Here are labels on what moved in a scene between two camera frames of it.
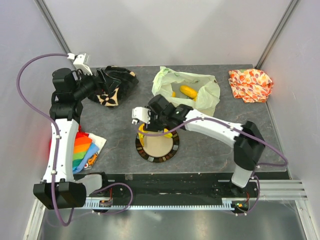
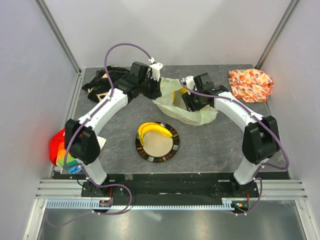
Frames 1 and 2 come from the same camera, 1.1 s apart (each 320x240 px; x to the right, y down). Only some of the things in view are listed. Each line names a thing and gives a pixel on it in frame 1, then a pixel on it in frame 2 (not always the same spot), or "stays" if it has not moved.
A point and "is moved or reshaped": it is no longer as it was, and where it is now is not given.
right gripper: [152, 126] → [187, 99]
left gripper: [100, 83] → [156, 92]
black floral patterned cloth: [111, 82] stays
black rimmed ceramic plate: [157, 148] stays
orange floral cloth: [253, 85] stays
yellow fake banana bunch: [141, 131] stays
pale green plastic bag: [168, 82] is moved or reshaped
